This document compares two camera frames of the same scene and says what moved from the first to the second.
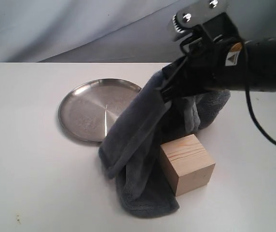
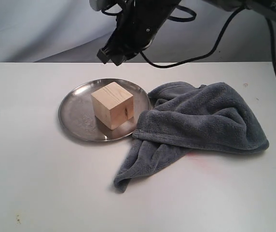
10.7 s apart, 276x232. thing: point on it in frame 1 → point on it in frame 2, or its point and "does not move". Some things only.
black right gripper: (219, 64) → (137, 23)
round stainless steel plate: (88, 110) does not move
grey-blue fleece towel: (131, 154) → (213, 118)
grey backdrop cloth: (108, 31) does not move
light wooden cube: (188, 166) → (113, 105)
